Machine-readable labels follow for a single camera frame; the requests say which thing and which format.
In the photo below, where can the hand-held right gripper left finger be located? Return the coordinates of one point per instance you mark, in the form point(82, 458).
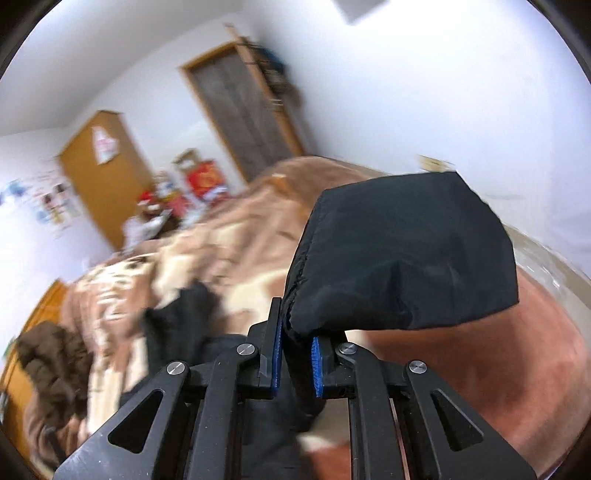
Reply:
point(277, 357)

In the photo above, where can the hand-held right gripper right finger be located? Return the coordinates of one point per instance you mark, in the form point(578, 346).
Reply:
point(318, 367)

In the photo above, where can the black padded jacket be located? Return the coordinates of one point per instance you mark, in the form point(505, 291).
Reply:
point(406, 249)

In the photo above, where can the hanging clothes by door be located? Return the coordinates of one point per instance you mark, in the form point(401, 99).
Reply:
point(277, 74)

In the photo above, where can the brown bear printed blanket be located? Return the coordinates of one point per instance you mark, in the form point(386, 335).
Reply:
point(231, 249)

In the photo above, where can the red box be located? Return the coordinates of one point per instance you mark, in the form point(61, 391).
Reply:
point(205, 180)

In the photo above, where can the cardboard box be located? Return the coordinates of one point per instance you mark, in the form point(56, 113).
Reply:
point(187, 159)

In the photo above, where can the dark brown coat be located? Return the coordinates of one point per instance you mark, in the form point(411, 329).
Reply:
point(51, 364)

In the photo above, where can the wooden wardrobe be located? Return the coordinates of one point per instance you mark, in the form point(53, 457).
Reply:
point(106, 203)

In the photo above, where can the wooden headboard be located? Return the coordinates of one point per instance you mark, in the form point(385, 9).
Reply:
point(32, 314)

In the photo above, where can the paper sheet on wardrobe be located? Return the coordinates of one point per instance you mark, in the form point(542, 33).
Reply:
point(105, 145)

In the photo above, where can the grey door with wooden frame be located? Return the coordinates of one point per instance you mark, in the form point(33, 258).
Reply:
point(240, 110)

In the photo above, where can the wall poster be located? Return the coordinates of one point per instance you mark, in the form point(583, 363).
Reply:
point(51, 198)

